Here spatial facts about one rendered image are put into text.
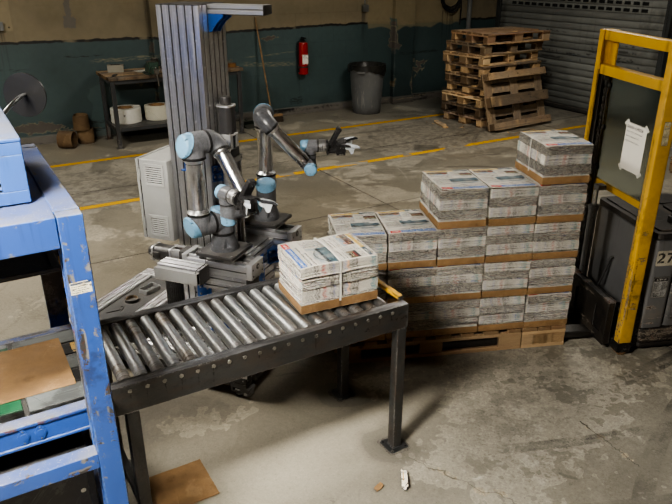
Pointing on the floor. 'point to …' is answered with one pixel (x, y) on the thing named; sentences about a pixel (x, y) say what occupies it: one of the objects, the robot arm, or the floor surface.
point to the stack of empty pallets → (472, 106)
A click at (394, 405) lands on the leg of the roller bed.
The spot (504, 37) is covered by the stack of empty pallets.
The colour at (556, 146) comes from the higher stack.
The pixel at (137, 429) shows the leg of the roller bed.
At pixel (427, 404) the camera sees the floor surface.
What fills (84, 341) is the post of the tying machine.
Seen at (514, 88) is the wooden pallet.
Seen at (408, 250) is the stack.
